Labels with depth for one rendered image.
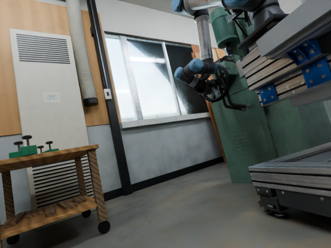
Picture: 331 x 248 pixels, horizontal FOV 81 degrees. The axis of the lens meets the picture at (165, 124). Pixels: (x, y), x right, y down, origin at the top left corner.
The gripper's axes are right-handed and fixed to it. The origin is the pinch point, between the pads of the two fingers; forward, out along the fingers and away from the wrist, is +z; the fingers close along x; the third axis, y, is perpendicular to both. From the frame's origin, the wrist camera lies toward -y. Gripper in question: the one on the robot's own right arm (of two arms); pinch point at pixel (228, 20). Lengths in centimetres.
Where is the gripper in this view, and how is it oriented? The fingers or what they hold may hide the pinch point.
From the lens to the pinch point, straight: 187.0
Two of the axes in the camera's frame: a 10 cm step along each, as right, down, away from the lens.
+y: -7.2, -6.2, -3.1
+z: -5.5, 2.3, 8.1
